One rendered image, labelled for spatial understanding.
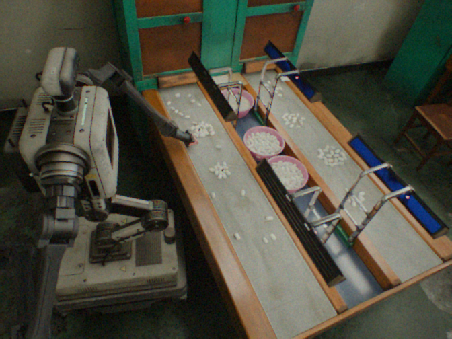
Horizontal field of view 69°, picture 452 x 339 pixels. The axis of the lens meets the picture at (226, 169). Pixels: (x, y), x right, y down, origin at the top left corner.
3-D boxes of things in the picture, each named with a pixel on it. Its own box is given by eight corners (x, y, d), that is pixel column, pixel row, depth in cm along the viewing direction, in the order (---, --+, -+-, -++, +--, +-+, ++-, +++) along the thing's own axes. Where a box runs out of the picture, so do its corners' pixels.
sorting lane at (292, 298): (279, 344, 138) (280, 343, 136) (157, 92, 240) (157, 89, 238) (335, 316, 148) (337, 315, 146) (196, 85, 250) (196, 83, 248)
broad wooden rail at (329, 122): (425, 274, 181) (445, 260, 167) (270, 85, 283) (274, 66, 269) (440, 267, 184) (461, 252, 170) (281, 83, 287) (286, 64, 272)
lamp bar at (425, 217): (433, 240, 141) (443, 232, 135) (346, 142, 176) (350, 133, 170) (446, 235, 143) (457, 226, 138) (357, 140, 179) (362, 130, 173)
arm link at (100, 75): (98, 71, 183) (109, 58, 181) (118, 88, 188) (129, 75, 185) (72, 86, 143) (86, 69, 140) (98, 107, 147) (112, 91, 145)
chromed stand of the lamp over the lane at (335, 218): (284, 275, 163) (310, 230, 129) (265, 241, 174) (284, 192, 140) (315, 262, 169) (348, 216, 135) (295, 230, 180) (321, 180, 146)
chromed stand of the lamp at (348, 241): (348, 249, 176) (386, 201, 142) (326, 218, 187) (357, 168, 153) (374, 237, 182) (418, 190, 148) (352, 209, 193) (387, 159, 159)
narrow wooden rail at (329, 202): (383, 294, 163) (393, 286, 155) (233, 85, 265) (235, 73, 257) (391, 290, 165) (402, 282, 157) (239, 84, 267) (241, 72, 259)
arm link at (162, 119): (107, 83, 181) (120, 69, 179) (112, 83, 187) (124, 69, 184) (163, 138, 186) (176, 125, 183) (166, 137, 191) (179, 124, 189)
